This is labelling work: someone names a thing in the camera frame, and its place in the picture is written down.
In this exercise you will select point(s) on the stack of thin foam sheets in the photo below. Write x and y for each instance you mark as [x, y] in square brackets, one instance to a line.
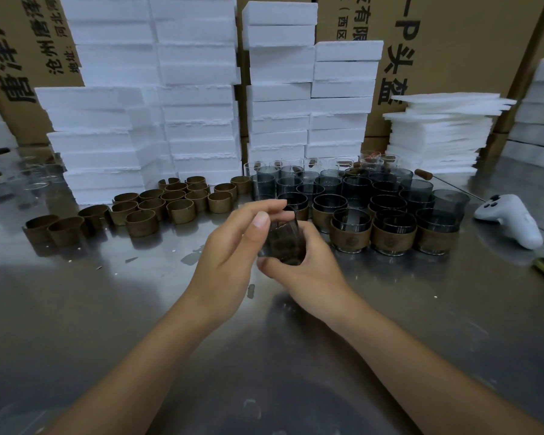
[439, 135]

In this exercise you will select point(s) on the cluster of transparent plastic cups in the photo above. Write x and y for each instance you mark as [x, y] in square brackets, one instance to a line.
[263, 185]

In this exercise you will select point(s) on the white game controller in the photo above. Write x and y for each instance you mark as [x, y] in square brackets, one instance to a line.
[512, 221]

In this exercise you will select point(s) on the person's left hand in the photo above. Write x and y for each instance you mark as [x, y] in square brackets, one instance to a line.
[222, 276]

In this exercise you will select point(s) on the tall stack white foam blocks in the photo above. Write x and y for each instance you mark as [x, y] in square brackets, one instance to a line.
[186, 108]

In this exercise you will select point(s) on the large printed cardboard box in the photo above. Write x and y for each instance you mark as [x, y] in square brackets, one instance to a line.
[471, 40]

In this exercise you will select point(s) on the person's right hand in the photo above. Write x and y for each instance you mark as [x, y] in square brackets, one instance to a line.
[317, 285]

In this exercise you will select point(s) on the group of brown sleeve rings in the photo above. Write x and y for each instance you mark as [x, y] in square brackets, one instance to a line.
[181, 211]

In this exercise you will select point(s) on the smoky transparent plastic cup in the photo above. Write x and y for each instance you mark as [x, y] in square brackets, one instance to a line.
[283, 246]
[396, 221]
[294, 199]
[330, 201]
[351, 219]
[387, 201]
[437, 219]

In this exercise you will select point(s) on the bunch of clear plastic cups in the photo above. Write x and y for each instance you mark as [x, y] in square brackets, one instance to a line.
[38, 174]

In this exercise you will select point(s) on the stepped stack white foam blocks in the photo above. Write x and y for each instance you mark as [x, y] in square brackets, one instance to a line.
[276, 108]

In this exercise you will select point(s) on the person's right forearm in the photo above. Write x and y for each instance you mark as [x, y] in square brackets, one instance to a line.
[435, 385]

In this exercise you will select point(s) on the person's left forearm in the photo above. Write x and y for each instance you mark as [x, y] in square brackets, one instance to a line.
[136, 380]

